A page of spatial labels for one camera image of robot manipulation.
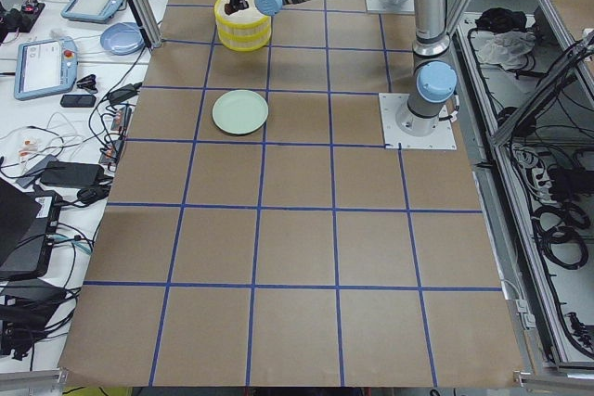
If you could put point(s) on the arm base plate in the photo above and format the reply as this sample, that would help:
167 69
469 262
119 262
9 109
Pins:
402 129
399 7

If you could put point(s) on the yellow rimmed bamboo steamer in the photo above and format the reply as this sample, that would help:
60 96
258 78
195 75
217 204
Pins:
244 40

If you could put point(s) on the brown steamed bun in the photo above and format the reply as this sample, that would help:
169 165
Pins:
229 9

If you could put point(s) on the blue teach pendant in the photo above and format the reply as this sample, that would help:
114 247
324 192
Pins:
45 68
94 11

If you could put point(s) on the white crumpled cloth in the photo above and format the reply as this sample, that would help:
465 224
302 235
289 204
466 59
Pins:
508 50

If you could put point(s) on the black laptop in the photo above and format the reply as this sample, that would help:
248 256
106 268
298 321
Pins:
28 222

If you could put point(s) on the black power adapter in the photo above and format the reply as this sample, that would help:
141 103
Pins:
71 174

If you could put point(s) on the blue teach pendant far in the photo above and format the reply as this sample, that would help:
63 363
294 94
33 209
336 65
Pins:
94 11

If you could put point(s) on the blue teach pendant near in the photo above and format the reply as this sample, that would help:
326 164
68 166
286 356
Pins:
45 68

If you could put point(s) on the blue plate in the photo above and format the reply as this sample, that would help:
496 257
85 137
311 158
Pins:
122 39

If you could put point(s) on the pale green plate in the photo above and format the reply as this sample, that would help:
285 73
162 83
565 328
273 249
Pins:
240 112

